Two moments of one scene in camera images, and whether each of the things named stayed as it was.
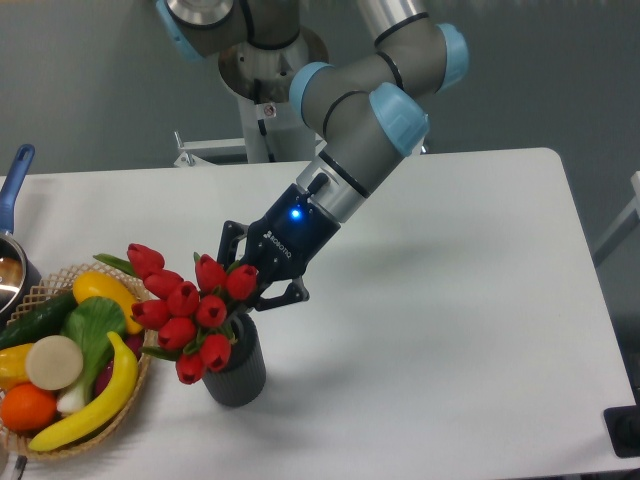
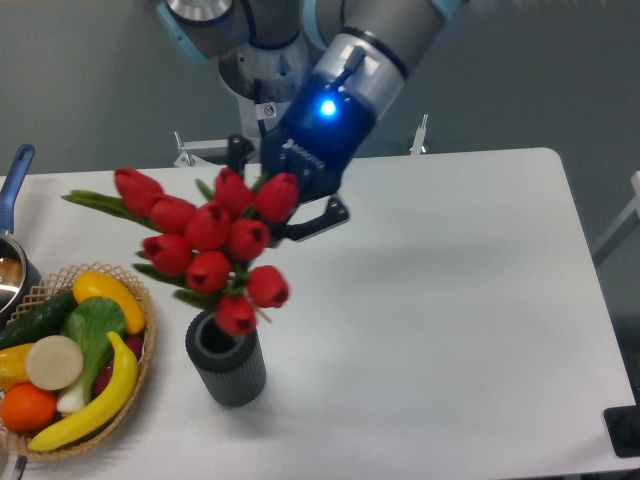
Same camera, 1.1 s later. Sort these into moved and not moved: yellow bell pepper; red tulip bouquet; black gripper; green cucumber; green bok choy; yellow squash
Moved: red tulip bouquet; black gripper
Not moved: green bok choy; green cucumber; yellow bell pepper; yellow squash
